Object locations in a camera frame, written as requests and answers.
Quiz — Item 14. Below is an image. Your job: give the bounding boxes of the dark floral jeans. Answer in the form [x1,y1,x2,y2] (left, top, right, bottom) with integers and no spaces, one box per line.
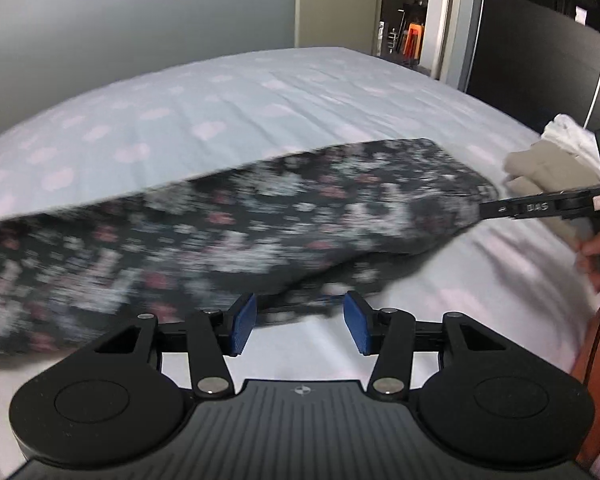
[0,139,498,354]

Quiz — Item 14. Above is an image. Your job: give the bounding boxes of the person's right hand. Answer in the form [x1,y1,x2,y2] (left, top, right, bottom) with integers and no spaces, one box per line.
[576,232,600,292]

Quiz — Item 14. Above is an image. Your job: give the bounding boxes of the beige folded garment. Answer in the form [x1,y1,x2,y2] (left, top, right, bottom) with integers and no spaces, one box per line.
[503,140,600,252]

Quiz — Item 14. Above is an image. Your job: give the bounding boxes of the white folded cloth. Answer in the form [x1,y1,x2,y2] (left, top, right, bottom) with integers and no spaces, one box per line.
[541,114,600,177]

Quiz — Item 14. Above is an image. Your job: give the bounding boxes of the polka dot bed sheet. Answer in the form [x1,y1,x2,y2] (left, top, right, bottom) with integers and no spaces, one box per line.
[0,45,600,480]

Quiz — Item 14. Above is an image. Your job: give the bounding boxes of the cream door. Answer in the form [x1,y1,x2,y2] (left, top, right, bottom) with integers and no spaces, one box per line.
[294,0,380,54]

